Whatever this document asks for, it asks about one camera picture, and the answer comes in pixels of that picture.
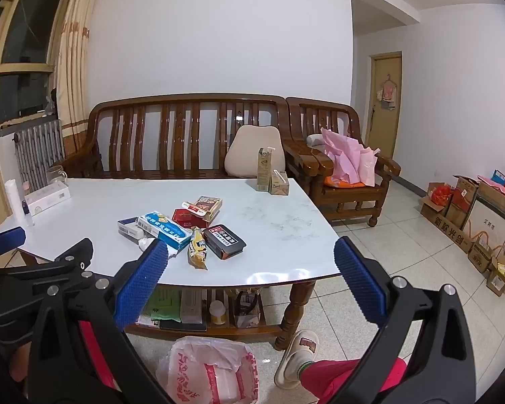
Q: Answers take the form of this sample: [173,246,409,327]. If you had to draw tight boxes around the hanging clothes on hanger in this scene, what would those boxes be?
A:
[376,75,398,111]

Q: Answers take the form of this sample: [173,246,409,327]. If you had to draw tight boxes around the white slipper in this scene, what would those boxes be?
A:
[274,330,321,389]

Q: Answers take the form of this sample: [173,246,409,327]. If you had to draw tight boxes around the white blue cigarette pack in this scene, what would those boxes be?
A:
[118,216,146,238]

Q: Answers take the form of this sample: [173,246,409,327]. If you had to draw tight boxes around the clear glass mug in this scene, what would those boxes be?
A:
[46,164,68,186]

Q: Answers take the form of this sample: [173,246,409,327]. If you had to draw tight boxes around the brown red printed box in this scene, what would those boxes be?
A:
[182,196,223,224]

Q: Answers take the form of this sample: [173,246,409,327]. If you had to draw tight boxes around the person's right leg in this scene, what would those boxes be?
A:
[299,358,407,404]

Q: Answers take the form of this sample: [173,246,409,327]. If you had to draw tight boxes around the pink plastic bag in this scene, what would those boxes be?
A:
[320,128,381,187]

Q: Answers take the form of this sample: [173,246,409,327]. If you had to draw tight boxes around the pile of cardboard boxes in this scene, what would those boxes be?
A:
[418,166,505,299]

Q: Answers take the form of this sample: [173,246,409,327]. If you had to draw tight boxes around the black rectangular packet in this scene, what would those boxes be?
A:
[203,224,247,260]

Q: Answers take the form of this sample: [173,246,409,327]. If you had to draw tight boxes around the white tissue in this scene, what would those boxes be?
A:
[137,238,181,258]

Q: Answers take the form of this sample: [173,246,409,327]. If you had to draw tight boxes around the tall beige drink carton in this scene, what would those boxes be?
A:
[257,146,276,192]

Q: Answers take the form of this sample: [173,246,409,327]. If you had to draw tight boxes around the white upright box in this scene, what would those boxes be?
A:
[180,288,205,325]

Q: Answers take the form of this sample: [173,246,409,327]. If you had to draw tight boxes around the black notebook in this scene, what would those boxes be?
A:
[160,320,208,332]

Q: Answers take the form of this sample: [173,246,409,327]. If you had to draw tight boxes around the blue white medicine box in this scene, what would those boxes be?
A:
[137,209,194,251]

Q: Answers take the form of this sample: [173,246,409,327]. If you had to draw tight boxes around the yellow interior door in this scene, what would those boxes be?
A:
[366,52,403,158]

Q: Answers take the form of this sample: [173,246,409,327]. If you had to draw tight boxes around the pink cloth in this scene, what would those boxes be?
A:
[78,320,119,390]

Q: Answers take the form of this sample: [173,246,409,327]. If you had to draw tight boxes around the grey radiator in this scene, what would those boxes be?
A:
[12,119,66,192]

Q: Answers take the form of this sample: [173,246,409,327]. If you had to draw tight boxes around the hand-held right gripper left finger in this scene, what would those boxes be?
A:
[27,239,173,404]

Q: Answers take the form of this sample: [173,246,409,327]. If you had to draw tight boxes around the red plastic bag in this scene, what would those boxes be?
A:
[429,185,453,206]

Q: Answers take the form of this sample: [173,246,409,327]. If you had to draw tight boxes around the small beige drink carton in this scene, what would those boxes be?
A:
[268,169,290,195]

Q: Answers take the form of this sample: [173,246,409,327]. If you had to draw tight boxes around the beige curtain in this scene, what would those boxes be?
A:
[57,0,99,165]

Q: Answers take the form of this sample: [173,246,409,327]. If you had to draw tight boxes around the wooden coffee table white top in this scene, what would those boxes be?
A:
[0,177,339,350]

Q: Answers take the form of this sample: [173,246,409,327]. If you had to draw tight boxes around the green wipes pack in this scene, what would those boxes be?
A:
[145,288,181,323]

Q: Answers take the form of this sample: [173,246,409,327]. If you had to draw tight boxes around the bin with white plastic bag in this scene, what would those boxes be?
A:
[156,336,259,404]

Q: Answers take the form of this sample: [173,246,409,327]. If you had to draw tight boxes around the white tube bottle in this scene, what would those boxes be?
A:
[5,179,28,220]

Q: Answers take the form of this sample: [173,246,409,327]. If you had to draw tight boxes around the beige cushion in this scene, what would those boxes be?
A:
[224,125,287,178]

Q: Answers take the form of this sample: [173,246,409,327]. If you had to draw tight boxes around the black handled pliers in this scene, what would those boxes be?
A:
[233,288,262,329]

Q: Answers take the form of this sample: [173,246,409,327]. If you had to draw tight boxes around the red cigarette box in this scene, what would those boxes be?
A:
[171,207,209,230]

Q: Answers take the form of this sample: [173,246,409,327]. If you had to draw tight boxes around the long white box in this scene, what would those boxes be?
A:
[24,181,71,216]

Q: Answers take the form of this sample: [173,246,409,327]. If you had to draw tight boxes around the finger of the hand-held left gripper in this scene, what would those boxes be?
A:
[0,226,27,262]
[0,238,94,299]

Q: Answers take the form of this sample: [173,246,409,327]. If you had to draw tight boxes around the brown wooden armchair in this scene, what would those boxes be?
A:
[285,97,402,227]

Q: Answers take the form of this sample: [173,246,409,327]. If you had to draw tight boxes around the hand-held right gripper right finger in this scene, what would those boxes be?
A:
[334,236,476,404]

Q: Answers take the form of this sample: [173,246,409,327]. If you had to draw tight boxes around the brown wooden sofa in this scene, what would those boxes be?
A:
[50,93,293,181]

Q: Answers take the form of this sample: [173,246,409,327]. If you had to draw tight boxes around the yellow snack wrapper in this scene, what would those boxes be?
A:
[188,227,209,271]

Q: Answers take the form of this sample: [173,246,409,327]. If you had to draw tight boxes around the white pill bottle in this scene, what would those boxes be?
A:
[209,300,228,326]

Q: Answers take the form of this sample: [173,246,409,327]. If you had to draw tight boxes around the orange seat cushion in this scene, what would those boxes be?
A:
[323,175,377,189]

